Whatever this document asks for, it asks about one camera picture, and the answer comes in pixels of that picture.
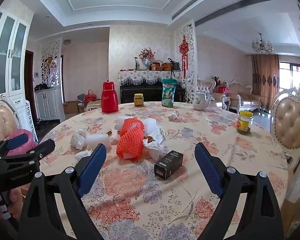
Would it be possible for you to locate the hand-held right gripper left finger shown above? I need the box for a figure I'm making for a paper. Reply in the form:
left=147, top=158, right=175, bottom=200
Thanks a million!
left=19, top=143, right=107, bottom=240

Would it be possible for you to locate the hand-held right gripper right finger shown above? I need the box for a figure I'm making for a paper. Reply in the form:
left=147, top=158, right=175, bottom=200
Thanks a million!
left=194, top=142, right=284, bottom=240

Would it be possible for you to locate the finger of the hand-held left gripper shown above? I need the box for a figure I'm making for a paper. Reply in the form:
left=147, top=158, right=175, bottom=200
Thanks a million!
left=0, top=138, right=56, bottom=165
left=0, top=133, right=29, bottom=159

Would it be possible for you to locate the pink trash bin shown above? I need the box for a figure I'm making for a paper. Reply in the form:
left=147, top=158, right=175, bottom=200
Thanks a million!
left=6, top=129, right=38, bottom=157

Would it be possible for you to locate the white foam block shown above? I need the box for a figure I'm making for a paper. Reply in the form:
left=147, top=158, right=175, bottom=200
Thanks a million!
left=86, top=133, right=112, bottom=152

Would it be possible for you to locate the black box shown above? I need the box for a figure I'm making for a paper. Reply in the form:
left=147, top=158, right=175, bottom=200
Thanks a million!
left=154, top=150, right=184, bottom=181

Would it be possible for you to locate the orange foam net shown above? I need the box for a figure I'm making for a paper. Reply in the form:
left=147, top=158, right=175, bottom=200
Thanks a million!
left=116, top=118, right=145, bottom=158

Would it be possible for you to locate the white foam roll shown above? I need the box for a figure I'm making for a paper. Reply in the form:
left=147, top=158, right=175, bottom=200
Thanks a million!
left=142, top=118, right=161, bottom=136

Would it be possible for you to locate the person's left hand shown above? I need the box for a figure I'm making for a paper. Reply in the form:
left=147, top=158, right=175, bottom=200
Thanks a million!
left=4, top=186, right=25, bottom=212

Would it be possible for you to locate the floral tablecloth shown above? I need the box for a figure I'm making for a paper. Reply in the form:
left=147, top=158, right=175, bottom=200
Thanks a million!
left=39, top=102, right=294, bottom=240

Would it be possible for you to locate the low white cabinet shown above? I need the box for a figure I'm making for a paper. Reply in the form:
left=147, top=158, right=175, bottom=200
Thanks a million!
left=34, top=87, right=66, bottom=123

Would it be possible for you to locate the dark wooden door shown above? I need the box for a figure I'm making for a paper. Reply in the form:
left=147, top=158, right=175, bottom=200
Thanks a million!
left=25, top=50, right=38, bottom=132

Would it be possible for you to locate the red label glass jar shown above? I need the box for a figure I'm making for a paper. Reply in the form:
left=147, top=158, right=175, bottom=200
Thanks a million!
left=236, top=110, right=254, bottom=135

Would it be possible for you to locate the white floral teapot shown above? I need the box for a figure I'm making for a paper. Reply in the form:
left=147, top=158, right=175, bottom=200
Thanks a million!
left=192, top=91, right=216, bottom=111

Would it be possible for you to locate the red thermos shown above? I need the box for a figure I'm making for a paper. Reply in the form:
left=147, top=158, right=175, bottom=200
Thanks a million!
left=101, top=79, right=119, bottom=113

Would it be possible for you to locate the ornate white sofa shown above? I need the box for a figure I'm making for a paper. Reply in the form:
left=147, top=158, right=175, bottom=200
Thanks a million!
left=224, top=78, right=262, bottom=113

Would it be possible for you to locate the yellow lid glass jar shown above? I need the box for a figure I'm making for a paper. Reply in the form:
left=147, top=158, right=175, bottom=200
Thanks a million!
left=133, top=93, right=144, bottom=108

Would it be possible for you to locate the ornate white armchair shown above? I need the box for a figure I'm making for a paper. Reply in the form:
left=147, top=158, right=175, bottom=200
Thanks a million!
left=197, top=78, right=231, bottom=109

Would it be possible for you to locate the green snack bag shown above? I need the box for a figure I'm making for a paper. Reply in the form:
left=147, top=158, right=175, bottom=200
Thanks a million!
left=161, top=78, right=178, bottom=109

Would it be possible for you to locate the white lattice screen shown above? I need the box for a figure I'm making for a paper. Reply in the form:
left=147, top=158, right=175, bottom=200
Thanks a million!
left=174, top=22, right=198, bottom=104
left=41, top=38, right=63, bottom=90

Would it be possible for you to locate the tall white glass cabinet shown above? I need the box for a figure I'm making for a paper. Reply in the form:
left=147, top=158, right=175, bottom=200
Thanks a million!
left=0, top=8, right=32, bottom=137

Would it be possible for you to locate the black piano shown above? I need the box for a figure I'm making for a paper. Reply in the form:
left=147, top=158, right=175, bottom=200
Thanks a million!
left=120, top=81, right=186, bottom=104

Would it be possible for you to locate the floral lace piano cover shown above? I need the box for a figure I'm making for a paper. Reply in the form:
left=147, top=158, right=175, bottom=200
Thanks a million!
left=118, top=70, right=185, bottom=86

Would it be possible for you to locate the brown patterned curtain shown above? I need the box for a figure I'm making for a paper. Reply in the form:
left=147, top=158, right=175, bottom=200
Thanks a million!
left=251, top=53, right=281, bottom=111

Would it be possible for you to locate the dark handbag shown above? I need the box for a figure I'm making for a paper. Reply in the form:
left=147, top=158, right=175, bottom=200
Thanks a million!
left=168, top=58, right=181, bottom=71

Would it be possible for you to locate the red Chinese knot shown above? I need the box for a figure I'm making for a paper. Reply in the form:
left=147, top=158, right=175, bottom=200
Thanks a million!
left=178, top=35, right=190, bottom=79

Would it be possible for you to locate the flower vase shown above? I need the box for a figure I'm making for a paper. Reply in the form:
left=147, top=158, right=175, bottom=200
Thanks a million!
left=139, top=47, right=156, bottom=71

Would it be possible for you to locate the window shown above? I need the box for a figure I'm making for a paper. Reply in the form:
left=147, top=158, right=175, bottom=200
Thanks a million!
left=278, top=61, right=300, bottom=93

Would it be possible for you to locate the chandelier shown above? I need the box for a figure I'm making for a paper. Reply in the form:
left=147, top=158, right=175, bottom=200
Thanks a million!
left=251, top=33, right=274, bottom=54

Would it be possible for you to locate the ceiling air vent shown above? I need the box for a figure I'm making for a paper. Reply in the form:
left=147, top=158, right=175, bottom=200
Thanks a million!
left=171, top=0, right=269, bottom=21

